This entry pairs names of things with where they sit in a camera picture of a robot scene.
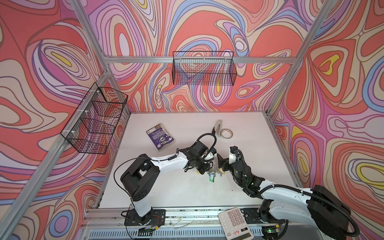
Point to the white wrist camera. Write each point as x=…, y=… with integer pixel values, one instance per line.
x=211, y=155
x=233, y=154

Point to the black wire basket on left wall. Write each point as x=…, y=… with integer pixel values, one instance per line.
x=99, y=114

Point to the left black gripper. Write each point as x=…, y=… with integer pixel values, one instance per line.
x=206, y=169

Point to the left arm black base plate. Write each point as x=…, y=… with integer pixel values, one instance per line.
x=154, y=218

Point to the black wire basket on back wall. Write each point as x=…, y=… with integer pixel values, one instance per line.
x=204, y=68

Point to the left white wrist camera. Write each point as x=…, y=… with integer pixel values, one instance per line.
x=211, y=155

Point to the large keyring with coloured keys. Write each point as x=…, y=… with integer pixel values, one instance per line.
x=214, y=172

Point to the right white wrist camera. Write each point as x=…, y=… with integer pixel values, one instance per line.
x=233, y=154

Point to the silver black stapler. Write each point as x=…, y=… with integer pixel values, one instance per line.
x=217, y=128

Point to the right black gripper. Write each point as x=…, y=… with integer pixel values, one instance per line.
x=222, y=162

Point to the black wire basket on wall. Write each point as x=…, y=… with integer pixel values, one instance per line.
x=204, y=68
x=99, y=114

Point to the white pink calculator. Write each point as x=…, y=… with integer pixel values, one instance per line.
x=234, y=225

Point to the clear tape roll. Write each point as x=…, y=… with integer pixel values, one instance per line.
x=227, y=134

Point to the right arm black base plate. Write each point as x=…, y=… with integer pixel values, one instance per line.
x=252, y=216

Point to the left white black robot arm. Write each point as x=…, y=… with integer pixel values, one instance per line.
x=139, y=178

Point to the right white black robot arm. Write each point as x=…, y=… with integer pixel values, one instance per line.
x=315, y=206

